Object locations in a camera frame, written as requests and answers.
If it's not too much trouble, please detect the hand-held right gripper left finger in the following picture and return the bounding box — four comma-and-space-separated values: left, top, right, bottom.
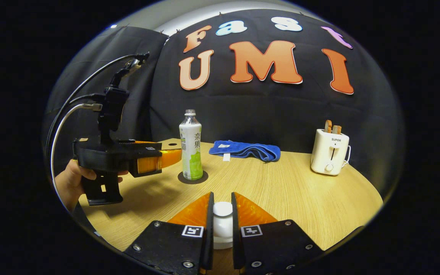
124, 192, 215, 275

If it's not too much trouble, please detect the dark round coaster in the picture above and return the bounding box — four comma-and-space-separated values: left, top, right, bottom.
177, 170, 209, 184

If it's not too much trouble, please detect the blue folded towel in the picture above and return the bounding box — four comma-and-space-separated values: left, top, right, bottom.
209, 140, 281, 162

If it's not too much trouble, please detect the clear water bottle white label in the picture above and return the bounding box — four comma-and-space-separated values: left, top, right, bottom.
179, 109, 204, 181

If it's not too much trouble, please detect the white toaster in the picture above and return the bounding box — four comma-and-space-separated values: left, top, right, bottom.
311, 129, 351, 176

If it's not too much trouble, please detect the black backdrop cloth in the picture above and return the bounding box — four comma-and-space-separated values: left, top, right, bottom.
44, 8, 406, 199

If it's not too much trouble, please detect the grey cable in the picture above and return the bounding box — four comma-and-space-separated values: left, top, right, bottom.
50, 102, 103, 191

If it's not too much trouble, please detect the thin black cable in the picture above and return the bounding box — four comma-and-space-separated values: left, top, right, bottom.
45, 53, 144, 153

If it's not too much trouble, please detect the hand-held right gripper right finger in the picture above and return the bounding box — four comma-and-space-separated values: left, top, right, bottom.
231, 192, 324, 275

